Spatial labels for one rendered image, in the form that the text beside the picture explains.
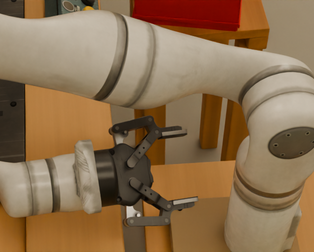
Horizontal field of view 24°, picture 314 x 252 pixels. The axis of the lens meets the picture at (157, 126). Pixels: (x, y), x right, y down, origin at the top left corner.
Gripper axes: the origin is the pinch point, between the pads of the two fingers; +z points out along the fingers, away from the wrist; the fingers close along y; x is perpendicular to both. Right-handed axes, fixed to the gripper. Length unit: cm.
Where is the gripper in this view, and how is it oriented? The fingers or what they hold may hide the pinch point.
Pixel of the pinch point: (187, 166)
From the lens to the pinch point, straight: 100.0
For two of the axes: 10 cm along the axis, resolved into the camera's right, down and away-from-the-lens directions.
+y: 1.6, 9.8, -1.3
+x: 2.9, -1.7, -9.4
